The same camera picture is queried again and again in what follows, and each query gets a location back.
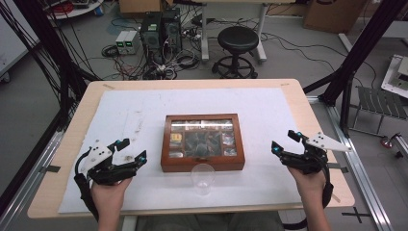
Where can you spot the wooden box with glass lid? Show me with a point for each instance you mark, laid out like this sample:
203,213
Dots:
202,165

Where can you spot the black round stool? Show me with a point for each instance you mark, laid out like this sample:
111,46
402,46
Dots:
238,40

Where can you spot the pile of mesh tea bags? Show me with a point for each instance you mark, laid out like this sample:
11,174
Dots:
202,144

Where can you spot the yellow packet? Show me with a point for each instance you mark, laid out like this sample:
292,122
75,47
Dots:
176,138

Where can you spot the clear glass cup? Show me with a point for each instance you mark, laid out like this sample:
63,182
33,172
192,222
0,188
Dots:
202,179

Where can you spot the white metal panel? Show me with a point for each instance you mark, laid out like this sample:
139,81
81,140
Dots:
393,77

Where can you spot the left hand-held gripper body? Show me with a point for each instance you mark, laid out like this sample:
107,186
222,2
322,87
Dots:
102,173

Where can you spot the aluminium rail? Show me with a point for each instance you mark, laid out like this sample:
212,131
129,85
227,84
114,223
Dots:
25,189
356,166

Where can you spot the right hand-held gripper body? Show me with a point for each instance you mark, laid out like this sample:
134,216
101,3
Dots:
309,160

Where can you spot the white desk frame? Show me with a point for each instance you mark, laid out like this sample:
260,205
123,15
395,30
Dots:
205,32

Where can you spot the white power supply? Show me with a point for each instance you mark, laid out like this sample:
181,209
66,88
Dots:
121,41
133,41

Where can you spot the red stand foot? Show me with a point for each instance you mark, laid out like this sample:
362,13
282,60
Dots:
386,143

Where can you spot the person's left hand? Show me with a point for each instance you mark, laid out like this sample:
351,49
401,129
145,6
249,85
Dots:
109,195

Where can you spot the black tape strip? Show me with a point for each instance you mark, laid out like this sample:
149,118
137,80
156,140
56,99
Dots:
51,168
341,168

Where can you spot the person's right hand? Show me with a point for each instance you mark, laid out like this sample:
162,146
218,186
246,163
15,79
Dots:
311,186

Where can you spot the large cardboard box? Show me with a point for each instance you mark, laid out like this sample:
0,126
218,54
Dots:
333,14

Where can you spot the black frame post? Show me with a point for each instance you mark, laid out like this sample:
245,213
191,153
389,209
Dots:
48,38
362,48

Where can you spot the black computer tower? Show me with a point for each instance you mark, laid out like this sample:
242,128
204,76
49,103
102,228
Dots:
172,29
150,35

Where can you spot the grey slatted folding chair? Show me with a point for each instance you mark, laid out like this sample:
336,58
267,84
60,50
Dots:
380,102

